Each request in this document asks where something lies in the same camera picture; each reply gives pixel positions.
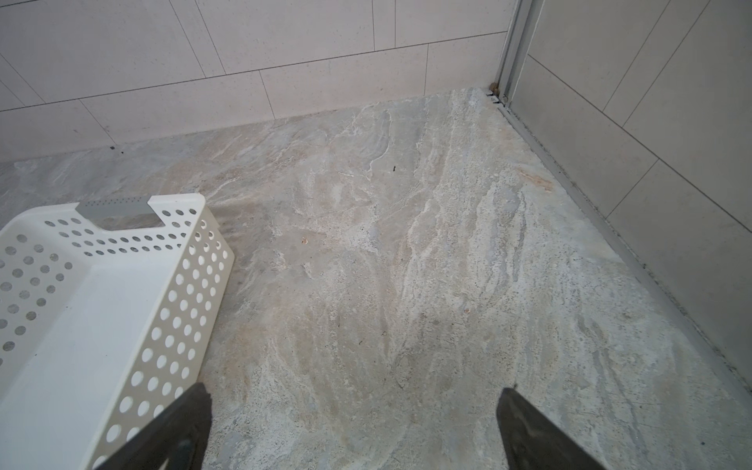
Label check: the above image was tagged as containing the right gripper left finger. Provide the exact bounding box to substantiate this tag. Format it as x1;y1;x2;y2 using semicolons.
97;382;213;470

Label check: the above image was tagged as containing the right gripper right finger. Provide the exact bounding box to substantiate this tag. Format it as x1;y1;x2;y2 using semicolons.
495;388;605;470

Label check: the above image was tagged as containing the white perforated plastic bin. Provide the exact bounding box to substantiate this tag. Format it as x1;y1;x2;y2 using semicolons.
1;194;235;469

